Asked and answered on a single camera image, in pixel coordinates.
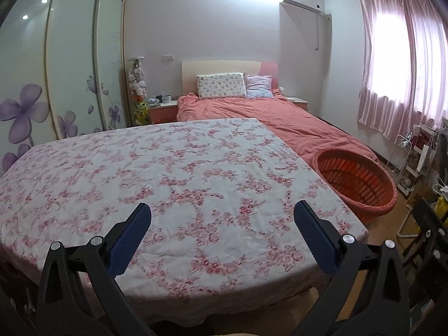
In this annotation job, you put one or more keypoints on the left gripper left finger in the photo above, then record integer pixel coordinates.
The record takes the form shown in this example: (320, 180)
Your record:
(124, 238)

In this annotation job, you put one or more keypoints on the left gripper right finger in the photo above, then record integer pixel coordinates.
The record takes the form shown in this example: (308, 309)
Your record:
(320, 236)

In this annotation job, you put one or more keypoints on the red plastic laundry basket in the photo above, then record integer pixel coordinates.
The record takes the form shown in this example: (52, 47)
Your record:
(363, 185)

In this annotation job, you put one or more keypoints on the floral pink white tablecloth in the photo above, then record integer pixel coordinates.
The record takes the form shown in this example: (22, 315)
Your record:
(221, 192)

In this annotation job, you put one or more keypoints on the black chair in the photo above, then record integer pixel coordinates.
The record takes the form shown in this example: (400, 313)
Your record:
(426, 258)

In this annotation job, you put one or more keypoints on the coral red bed duvet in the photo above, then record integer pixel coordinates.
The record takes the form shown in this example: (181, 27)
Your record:
(305, 133)

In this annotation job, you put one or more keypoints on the red left nightstand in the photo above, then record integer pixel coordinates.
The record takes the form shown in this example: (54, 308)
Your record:
(164, 113)

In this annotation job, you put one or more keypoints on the right nightstand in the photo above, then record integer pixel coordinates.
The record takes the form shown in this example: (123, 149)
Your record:
(298, 102)

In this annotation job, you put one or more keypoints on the mugs on nightstand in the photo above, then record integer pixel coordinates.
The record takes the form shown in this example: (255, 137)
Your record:
(161, 99)

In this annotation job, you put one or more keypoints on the hanging plush toys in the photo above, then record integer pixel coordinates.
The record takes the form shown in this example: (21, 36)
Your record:
(137, 87)

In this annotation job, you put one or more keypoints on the pink striped pillow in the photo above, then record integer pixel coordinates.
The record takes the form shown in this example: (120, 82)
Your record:
(258, 86)

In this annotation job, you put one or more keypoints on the pink window curtain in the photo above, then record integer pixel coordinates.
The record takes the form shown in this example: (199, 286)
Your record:
(404, 81)

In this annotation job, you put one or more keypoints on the white floral pillow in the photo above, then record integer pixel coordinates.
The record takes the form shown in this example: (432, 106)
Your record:
(226, 85)

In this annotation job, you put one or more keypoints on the beige pink headboard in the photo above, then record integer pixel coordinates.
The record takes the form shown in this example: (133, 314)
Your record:
(190, 70)

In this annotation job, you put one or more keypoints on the glass floral wardrobe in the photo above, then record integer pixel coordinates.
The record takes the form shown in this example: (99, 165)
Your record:
(62, 72)

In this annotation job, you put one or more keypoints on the white wire rack shelf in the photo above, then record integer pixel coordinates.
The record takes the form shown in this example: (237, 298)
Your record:
(411, 158)

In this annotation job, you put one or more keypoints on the white wall air conditioner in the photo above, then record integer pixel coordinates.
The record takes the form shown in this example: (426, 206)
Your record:
(314, 7)

